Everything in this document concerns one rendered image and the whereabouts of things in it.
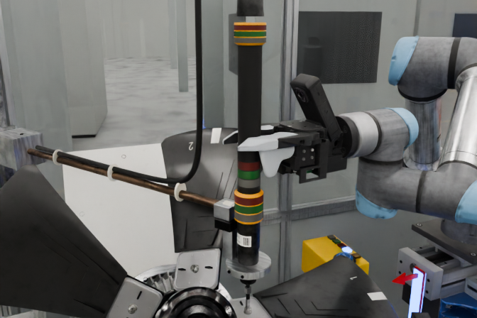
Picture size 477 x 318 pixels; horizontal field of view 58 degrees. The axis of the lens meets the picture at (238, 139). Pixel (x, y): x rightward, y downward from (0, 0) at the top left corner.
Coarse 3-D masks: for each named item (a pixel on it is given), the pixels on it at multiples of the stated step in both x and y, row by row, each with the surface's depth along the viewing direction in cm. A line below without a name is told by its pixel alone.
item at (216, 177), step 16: (208, 128) 82; (224, 128) 81; (160, 144) 84; (176, 144) 83; (208, 144) 80; (224, 144) 79; (176, 160) 81; (192, 160) 80; (208, 160) 78; (224, 160) 77; (176, 176) 80; (208, 176) 77; (224, 176) 75; (192, 192) 77; (208, 192) 75; (224, 192) 74; (176, 208) 77; (192, 208) 75; (208, 208) 73; (176, 224) 76; (192, 224) 74; (208, 224) 72; (176, 240) 75; (192, 240) 72; (208, 240) 71
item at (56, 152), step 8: (200, 0) 61; (200, 8) 62; (200, 16) 62; (200, 24) 62; (200, 32) 62; (200, 40) 63; (200, 48) 63; (200, 56) 63; (200, 64) 63; (200, 72) 64; (200, 80) 64; (200, 88) 64; (200, 96) 65; (200, 104) 65; (200, 112) 65; (200, 120) 66; (200, 128) 66; (200, 136) 66; (200, 144) 67; (48, 152) 91; (56, 152) 89; (200, 152) 67; (56, 160) 89; (80, 160) 85; (88, 160) 84; (104, 168) 81; (112, 168) 80; (120, 168) 79; (192, 168) 68; (136, 176) 77; (144, 176) 76; (152, 176) 75; (192, 176) 69; (176, 184) 72; (184, 184) 72; (176, 192) 71
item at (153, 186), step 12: (36, 156) 94; (48, 156) 91; (60, 156) 90; (84, 168) 84; (96, 168) 83; (120, 180) 79; (132, 180) 77; (144, 180) 76; (168, 192) 72; (180, 192) 71; (204, 204) 68
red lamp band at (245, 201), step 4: (236, 196) 63; (236, 200) 63; (240, 200) 62; (244, 200) 62; (248, 200) 62; (252, 200) 62; (256, 200) 62; (260, 200) 62; (244, 204) 62; (248, 204) 62; (252, 204) 62; (256, 204) 62
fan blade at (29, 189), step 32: (0, 192) 63; (32, 192) 63; (0, 224) 63; (32, 224) 63; (64, 224) 63; (0, 256) 63; (32, 256) 63; (64, 256) 63; (96, 256) 63; (0, 288) 64; (32, 288) 64; (64, 288) 64; (96, 288) 64
